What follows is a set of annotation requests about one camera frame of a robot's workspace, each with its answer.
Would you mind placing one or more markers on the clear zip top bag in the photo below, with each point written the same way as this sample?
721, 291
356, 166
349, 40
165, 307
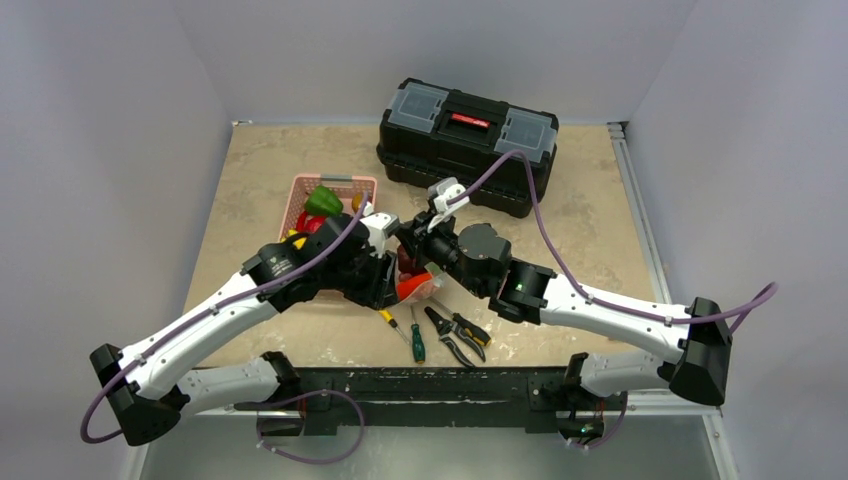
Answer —
430, 267

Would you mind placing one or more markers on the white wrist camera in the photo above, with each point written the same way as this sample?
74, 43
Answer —
381, 227
446, 197

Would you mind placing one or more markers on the yellow handled screwdriver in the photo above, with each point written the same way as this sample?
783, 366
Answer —
390, 320

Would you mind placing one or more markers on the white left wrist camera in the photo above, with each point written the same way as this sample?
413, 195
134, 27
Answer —
381, 227

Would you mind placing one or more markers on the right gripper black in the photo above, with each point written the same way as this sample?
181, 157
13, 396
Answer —
421, 234

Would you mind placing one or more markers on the black orange screwdriver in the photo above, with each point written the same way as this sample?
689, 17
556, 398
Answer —
477, 334

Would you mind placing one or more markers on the black plastic toolbox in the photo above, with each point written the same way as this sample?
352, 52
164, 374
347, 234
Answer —
428, 133

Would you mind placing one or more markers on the yellow toy banana upper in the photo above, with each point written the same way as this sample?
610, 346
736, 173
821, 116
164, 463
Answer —
295, 237

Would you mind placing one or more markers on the orange toy carrot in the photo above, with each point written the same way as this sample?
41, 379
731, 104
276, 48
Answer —
417, 288

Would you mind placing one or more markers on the green handled screwdriver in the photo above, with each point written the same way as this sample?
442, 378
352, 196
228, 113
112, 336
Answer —
418, 347

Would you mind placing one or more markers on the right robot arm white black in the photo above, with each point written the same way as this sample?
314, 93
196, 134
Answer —
675, 346

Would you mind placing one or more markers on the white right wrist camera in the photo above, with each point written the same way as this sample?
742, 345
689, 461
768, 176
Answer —
446, 197

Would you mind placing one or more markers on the orange toy fruit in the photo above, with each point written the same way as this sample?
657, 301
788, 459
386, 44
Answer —
356, 201

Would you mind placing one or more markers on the red toy pomegranate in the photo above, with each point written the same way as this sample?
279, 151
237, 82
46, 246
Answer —
406, 264

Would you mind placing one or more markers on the green toy bell pepper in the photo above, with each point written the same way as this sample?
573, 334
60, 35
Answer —
323, 201

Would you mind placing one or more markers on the pink plastic basket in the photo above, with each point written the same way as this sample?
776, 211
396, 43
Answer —
345, 187

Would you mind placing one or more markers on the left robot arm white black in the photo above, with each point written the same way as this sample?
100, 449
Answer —
148, 386

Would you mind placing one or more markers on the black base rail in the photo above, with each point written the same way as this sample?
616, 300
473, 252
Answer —
535, 399

